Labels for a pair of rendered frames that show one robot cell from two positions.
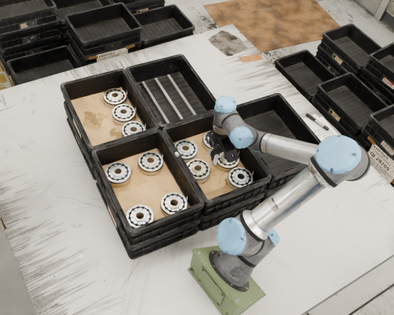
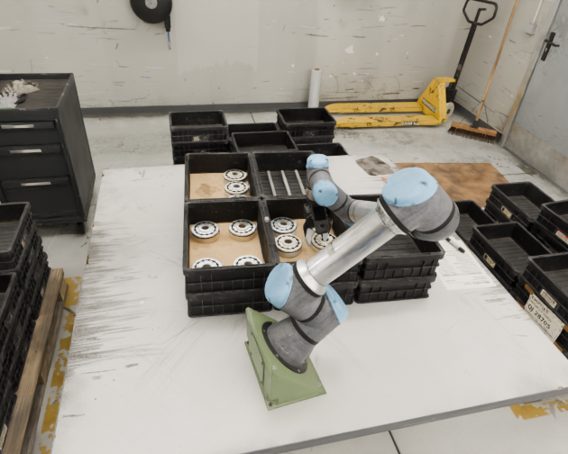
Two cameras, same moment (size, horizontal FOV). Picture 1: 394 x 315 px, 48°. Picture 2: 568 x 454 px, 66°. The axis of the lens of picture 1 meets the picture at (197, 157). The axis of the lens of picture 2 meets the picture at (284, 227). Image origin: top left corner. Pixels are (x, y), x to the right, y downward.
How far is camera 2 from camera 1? 0.67 m
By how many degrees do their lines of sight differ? 22
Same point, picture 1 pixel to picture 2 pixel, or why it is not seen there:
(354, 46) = (530, 205)
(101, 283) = (148, 331)
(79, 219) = (158, 272)
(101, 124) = (212, 194)
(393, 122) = (562, 276)
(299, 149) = not seen: hidden behind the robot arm
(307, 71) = (471, 222)
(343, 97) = (505, 247)
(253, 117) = not seen: hidden behind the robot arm
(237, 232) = (284, 276)
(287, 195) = (346, 237)
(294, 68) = not seen: hidden behind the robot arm
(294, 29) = (471, 194)
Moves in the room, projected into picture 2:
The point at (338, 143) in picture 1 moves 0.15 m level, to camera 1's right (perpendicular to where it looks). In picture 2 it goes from (409, 173) to (474, 191)
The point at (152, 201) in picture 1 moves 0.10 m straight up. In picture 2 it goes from (228, 261) to (227, 240)
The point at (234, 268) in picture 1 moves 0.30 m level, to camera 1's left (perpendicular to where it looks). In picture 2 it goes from (285, 336) to (197, 299)
